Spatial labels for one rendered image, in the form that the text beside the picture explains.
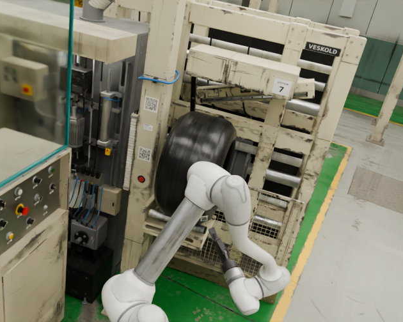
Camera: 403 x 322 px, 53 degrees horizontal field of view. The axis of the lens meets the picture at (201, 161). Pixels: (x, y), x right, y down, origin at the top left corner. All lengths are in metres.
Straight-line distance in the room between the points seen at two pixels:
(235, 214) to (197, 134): 0.61
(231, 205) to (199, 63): 1.00
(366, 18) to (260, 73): 9.02
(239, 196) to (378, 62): 9.78
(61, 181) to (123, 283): 0.75
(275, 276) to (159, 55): 1.18
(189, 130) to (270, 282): 0.82
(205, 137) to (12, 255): 1.04
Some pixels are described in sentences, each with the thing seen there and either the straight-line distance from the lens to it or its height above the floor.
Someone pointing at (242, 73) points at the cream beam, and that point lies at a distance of 2.21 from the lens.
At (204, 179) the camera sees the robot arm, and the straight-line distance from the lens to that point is 1.58.
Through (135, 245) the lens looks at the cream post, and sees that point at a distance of 2.55.
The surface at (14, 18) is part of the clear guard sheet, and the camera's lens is 1.63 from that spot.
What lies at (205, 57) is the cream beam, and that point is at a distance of 2.24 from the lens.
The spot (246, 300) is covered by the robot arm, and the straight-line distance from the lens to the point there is 1.89.
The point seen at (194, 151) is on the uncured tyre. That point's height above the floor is 1.39.
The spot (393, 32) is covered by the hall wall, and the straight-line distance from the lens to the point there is 11.10.
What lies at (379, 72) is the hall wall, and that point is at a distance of 11.11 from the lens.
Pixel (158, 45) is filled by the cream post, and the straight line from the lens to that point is 2.04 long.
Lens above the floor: 2.19
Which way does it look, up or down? 25 degrees down
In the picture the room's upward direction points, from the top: 12 degrees clockwise
